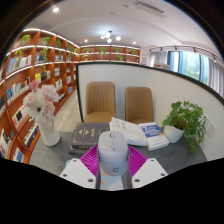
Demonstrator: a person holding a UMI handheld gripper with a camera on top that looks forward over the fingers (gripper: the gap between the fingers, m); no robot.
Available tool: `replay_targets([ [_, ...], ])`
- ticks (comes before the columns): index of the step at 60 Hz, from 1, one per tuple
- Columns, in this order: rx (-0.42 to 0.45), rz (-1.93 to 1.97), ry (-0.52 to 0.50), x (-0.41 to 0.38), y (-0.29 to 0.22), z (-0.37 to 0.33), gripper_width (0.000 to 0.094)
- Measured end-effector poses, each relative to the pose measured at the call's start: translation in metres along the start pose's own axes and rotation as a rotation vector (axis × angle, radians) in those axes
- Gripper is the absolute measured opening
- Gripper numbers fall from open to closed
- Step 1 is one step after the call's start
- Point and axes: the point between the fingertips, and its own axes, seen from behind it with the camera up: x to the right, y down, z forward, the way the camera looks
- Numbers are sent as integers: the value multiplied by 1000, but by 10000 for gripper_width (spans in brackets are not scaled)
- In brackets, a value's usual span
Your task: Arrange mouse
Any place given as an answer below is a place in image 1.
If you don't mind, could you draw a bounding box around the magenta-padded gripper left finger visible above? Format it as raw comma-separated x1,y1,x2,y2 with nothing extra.
59,143,100,190

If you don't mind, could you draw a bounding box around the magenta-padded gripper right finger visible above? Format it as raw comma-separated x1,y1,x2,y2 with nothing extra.
127,144,169,190

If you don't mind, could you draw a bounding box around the white computer mouse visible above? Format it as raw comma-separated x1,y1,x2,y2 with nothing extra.
97,130,130,177

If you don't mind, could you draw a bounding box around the thin dark hardcover book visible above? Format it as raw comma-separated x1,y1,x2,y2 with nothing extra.
68,144,88,157

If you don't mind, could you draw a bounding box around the blue and white book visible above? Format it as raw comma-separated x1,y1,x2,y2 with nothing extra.
138,121,170,152

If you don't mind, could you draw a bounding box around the thick dark hardcover book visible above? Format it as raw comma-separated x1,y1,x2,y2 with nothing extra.
70,121,111,150

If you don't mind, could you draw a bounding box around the green plant in white pot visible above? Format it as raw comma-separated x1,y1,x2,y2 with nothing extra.
161,100,208,154

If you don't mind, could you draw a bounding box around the white paperback book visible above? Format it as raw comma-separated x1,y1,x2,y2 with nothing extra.
109,117,149,147

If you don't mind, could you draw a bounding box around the white vase with pink flowers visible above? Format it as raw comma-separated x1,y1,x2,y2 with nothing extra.
22,79,62,148

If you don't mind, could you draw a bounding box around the tan upholstered chair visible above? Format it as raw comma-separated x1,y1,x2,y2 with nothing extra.
84,81,117,124
124,86,154,125

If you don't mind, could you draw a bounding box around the orange wooden bookshelf unit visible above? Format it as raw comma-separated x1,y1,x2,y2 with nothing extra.
0,28,142,164

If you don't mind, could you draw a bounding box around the large window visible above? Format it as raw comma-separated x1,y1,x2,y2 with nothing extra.
168,50,211,86

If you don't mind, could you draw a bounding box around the grey curtain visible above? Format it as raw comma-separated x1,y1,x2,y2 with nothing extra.
208,58,224,98

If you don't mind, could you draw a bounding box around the ceiling lamp with round bulbs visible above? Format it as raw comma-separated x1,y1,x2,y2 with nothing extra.
99,30,123,45

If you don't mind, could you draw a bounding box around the ceiling air vent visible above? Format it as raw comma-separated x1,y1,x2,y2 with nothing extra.
133,0,168,18

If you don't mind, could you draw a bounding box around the white wall socket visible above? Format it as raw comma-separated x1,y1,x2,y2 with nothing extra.
205,120,217,139

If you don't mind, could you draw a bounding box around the black ceiling track light rail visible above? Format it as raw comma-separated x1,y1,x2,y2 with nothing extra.
148,45,221,63

